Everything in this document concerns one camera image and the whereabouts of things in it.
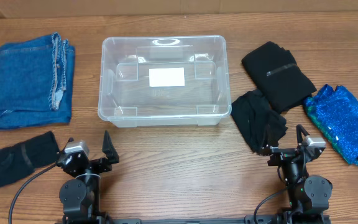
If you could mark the folded blue denim jeans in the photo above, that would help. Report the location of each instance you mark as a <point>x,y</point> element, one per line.
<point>36,82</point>

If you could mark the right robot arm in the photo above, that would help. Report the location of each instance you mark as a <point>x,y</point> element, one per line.
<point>308,194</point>

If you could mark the white label in bin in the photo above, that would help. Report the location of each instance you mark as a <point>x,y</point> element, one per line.
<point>166,77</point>

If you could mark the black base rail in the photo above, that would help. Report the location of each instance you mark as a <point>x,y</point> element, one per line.
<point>248,219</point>

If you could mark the clear plastic storage bin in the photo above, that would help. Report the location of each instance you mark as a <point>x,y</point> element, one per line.
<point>127,101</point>

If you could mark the black garment with tape strip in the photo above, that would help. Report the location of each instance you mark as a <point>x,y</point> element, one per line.
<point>277,75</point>

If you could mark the blue sequin fabric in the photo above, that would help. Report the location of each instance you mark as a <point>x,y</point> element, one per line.
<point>334,111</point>

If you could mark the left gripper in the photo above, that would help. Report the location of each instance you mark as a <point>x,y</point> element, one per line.
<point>96,165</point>

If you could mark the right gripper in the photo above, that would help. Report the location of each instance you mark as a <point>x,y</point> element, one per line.
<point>281,154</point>

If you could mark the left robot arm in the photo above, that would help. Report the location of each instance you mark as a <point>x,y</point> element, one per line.
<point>81,195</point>

